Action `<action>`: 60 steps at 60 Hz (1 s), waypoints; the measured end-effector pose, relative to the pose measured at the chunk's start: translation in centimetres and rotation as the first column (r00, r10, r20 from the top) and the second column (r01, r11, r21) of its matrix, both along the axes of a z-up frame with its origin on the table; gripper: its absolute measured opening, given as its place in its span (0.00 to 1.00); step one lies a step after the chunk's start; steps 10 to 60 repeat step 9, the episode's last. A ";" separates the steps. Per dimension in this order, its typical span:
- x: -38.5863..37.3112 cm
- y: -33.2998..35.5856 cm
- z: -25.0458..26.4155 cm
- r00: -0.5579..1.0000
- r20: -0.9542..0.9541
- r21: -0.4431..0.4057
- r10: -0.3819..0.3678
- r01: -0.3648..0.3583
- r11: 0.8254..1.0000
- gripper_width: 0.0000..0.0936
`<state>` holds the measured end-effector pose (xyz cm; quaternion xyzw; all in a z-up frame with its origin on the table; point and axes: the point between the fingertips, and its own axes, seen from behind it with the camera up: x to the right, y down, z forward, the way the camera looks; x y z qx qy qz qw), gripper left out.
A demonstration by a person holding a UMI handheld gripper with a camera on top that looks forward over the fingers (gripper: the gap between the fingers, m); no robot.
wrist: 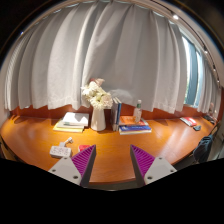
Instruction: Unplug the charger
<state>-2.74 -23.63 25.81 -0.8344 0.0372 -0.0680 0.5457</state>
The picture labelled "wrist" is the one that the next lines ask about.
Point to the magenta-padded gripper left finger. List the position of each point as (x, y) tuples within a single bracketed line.
[(68, 168)]

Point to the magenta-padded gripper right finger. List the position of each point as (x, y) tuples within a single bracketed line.
[(158, 168)]

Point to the white power strip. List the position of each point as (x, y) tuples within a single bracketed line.
[(60, 151)]

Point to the white power plug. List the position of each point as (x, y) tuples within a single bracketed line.
[(68, 140)]

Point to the thin yellow book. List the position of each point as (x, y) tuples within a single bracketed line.
[(66, 130)]

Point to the thin grey-green book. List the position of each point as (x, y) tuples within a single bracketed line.
[(61, 125)]

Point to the blue flat book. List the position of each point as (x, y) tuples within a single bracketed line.
[(135, 128)]

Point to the dark bag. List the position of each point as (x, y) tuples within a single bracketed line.
[(203, 150)]

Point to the thick white book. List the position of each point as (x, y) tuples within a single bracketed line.
[(76, 118)]

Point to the small black object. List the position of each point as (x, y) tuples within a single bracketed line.
[(197, 127)]

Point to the red booklet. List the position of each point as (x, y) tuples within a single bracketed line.
[(189, 121)]

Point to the white ceramic vase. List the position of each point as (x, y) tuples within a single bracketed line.
[(98, 120)]

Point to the orange flat book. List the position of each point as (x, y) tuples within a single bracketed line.
[(128, 120)]

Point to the clear plastic bottle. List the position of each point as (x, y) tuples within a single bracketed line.
[(137, 113)]

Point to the blue upright book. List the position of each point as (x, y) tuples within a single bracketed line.
[(118, 113)]

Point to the dark grey upright book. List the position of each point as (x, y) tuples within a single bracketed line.
[(114, 115)]

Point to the white flower bouquet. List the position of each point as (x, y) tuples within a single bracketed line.
[(96, 96)]

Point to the window pane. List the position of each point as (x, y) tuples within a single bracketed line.
[(191, 73)]

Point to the white curtain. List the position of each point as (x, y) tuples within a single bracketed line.
[(116, 50)]

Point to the ceiling spotlight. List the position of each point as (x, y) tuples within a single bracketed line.
[(175, 17)]

